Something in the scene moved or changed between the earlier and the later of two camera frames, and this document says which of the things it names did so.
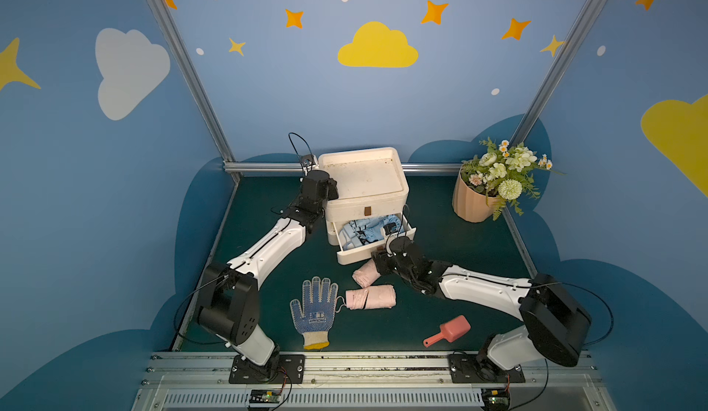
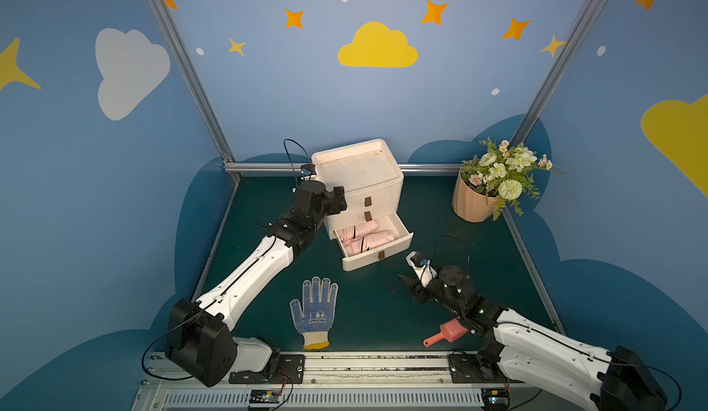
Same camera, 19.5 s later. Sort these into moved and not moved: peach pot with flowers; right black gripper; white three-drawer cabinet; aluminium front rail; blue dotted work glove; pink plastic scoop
Moved: right black gripper
Not moved: white three-drawer cabinet; blue dotted work glove; peach pot with flowers; pink plastic scoop; aluminium front rail
